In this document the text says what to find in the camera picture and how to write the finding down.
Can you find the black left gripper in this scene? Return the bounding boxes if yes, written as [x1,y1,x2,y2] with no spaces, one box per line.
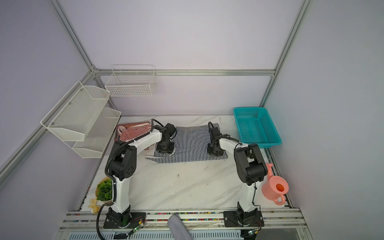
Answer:
[156,140,175,154]

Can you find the navy white striped tank top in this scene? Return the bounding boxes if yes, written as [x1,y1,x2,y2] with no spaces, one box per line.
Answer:
[145,125,228,164]

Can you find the red white striped tank top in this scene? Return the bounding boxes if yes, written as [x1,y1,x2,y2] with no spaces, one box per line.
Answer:
[116,122,154,143]

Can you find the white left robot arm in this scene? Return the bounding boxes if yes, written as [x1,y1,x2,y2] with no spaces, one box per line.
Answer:
[103,130,177,229]

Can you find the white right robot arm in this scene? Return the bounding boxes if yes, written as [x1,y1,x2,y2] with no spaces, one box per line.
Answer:
[207,137,268,230]

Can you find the folded red graphic tank top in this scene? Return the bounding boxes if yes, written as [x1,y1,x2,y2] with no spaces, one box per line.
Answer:
[114,121,151,151]

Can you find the teal plastic basket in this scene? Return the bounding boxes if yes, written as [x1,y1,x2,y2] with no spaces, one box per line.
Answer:
[234,107,282,149]

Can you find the pink watering can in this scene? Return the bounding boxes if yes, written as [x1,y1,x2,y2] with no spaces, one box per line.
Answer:
[262,163,289,206]

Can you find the green potted plant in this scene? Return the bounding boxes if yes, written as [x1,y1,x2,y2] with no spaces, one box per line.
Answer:
[96,178,113,202]

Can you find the grey foam microphone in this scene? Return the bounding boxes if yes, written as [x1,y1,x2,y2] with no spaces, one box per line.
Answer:
[168,215,193,240]

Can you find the yellow toy on floor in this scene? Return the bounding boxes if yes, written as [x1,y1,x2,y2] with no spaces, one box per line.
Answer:
[88,199,101,214]

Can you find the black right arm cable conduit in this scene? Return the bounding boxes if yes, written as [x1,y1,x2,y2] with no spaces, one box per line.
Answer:
[207,121,262,211]

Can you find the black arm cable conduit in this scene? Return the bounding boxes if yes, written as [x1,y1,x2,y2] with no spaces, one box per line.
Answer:
[207,121,262,211]
[95,118,169,240]

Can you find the white mesh wall shelf lower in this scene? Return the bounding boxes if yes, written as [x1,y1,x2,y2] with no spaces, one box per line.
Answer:
[72,108,121,159]

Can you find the white mesh wall shelf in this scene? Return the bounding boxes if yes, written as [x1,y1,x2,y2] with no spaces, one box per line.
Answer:
[41,82,111,142]
[72,108,121,159]

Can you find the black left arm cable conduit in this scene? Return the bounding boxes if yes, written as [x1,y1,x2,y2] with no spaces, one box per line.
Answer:
[95,118,169,240]

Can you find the white wire wall basket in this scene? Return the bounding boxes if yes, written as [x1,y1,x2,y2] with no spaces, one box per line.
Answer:
[105,65,157,97]

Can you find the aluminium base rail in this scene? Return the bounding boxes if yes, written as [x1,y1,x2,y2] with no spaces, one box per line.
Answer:
[55,208,313,240]

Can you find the white mesh wall shelf upper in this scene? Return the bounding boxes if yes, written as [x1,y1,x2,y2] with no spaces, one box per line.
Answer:
[41,82,111,142]

